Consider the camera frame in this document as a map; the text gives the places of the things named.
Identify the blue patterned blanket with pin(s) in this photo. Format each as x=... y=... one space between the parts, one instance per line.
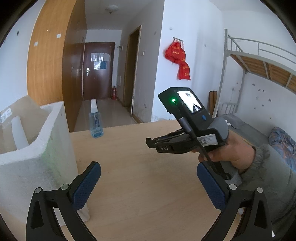
x=284 y=145

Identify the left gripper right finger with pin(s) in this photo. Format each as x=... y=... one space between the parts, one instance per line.
x=221 y=182

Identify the ceiling lamp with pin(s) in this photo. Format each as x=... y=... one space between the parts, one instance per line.
x=112 y=8

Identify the grey metal bunk bed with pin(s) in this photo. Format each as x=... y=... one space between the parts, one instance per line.
x=257 y=89

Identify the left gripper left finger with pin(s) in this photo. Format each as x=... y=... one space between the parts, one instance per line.
x=42 y=223

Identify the white foam strip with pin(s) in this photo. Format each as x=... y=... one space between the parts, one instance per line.
x=18 y=133

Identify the brown paper sheet with label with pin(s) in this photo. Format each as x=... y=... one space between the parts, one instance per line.
x=32 y=118

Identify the red banners on wall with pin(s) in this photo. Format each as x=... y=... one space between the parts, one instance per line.
x=176 y=54

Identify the right hand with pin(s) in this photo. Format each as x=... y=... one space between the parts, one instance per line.
x=238 y=152

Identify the side room doorway frame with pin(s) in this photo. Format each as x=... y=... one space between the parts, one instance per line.
x=131 y=68

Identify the dark brown entrance door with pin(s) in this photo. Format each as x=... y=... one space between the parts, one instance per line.
x=97 y=70

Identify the clear blue spray bottle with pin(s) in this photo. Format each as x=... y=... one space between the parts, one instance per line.
x=95 y=122

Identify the grey sleeve right forearm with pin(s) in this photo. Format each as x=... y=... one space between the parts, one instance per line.
x=270 y=172

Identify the wooden wardrobe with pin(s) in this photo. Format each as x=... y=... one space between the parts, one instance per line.
x=55 y=56

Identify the white foam box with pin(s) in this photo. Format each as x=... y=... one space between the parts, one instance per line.
x=48 y=162

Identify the red fire extinguisher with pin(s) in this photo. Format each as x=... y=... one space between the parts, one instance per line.
x=114 y=93

